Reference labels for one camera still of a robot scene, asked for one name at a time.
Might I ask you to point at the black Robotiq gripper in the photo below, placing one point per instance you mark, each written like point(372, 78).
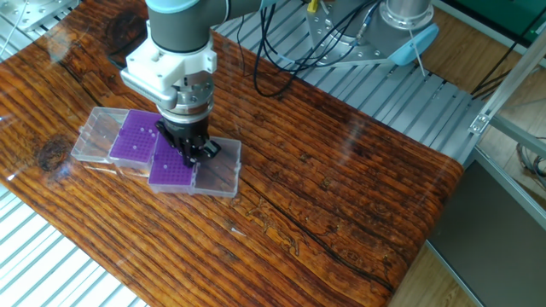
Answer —
point(187, 130)

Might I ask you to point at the purple pipette tip box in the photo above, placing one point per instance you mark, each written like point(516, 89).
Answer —
point(132, 143)
point(168, 172)

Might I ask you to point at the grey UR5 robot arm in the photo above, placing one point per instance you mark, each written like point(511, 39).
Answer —
point(183, 30)

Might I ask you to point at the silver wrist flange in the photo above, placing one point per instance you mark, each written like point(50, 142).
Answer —
point(192, 104)

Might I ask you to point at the wood grain table mat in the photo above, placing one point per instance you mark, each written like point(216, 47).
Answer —
point(298, 170)

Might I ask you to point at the yellow connector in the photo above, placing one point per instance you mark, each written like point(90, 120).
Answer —
point(312, 6)

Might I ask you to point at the perforated aluminium plate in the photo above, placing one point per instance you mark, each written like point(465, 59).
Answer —
point(38, 10)

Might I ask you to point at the white zip tie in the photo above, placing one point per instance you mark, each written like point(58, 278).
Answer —
point(418, 53)

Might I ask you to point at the dark grey panel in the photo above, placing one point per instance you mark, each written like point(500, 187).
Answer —
point(490, 256)

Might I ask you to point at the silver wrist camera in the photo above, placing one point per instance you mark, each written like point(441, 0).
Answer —
point(147, 91)

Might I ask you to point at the white printed camera mount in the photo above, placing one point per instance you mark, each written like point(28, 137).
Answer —
point(170, 64)

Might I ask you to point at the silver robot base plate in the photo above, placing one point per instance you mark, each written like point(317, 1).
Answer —
point(341, 51)

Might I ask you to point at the silver corner bracket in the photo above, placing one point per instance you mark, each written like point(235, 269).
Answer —
point(480, 123)

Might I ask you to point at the aluminium frame rail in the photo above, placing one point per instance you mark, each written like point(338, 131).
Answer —
point(512, 185)

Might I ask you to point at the aluminium frame post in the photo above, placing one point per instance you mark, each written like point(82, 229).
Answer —
point(512, 85)

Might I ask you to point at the aluminium frame beam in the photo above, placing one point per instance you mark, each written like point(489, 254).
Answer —
point(520, 135)

